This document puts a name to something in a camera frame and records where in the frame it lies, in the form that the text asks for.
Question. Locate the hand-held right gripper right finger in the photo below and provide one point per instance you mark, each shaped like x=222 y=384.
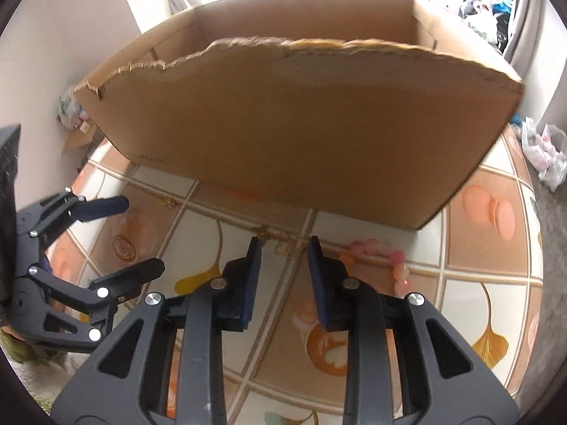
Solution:
x=320 y=287

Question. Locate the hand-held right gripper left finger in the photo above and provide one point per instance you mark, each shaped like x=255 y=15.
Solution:
x=249 y=283

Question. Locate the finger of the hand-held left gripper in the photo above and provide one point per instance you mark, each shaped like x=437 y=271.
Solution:
x=128 y=276
x=104 y=207

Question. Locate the torn brown cardboard box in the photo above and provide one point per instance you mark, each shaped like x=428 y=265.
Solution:
x=310 y=133

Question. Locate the small gold flower pendant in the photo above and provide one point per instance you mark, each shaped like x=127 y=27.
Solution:
x=169 y=202

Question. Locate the flat cardboard flap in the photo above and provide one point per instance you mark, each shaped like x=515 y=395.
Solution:
x=79 y=141

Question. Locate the clear plastic bag of packets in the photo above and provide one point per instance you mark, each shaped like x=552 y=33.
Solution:
x=73 y=108

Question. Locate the shaggy white green rug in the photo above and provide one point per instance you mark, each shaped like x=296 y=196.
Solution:
x=24 y=372

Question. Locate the ginkgo print tablecloth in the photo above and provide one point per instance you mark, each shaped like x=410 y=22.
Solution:
x=478 y=274

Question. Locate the white plastic bag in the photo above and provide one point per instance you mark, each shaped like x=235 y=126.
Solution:
x=547 y=152

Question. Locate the pile of clothes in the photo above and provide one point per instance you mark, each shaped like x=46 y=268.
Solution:
x=487 y=9

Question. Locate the grey curtain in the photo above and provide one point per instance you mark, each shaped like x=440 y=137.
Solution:
x=536 y=40

